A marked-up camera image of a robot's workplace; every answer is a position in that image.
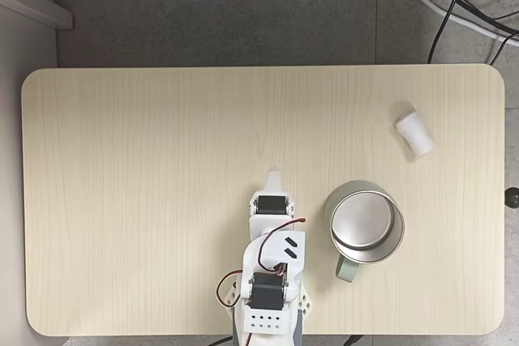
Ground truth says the white gauze dressing roll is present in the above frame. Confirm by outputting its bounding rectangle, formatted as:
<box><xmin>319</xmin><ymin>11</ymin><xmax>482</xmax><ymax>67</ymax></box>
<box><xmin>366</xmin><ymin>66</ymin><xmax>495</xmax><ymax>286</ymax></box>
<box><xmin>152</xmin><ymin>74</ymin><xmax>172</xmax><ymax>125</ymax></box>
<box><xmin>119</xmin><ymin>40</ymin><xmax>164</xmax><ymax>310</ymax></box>
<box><xmin>394</xmin><ymin>108</ymin><xmax>436</xmax><ymax>158</ymax></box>

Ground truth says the green steel-lined mug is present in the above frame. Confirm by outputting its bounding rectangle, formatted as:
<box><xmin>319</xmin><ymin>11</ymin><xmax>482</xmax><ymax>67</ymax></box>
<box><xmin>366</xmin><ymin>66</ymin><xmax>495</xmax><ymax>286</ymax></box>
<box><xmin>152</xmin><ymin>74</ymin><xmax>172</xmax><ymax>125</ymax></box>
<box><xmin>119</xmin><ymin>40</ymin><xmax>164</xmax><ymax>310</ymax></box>
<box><xmin>323</xmin><ymin>180</ymin><xmax>406</xmax><ymax>284</ymax></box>

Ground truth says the white furniture ledge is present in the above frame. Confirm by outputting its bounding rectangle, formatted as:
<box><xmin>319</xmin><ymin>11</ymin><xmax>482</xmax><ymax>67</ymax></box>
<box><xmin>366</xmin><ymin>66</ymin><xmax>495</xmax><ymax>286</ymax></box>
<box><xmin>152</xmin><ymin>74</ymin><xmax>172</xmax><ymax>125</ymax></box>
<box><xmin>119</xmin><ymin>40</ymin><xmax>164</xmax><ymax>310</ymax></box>
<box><xmin>0</xmin><ymin>0</ymin><xmax>75</xmax><ymax>31</ymax></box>

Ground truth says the white thick cable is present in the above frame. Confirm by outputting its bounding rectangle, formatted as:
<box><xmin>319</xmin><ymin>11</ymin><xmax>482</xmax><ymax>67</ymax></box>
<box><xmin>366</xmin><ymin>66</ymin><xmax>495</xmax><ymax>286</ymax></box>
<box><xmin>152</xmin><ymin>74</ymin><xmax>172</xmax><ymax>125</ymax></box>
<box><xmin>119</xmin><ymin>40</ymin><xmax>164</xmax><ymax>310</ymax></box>
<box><xmin>392</xmin><ymin>0</ymin><xmax>519</xmax><ymax>48</ymax></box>

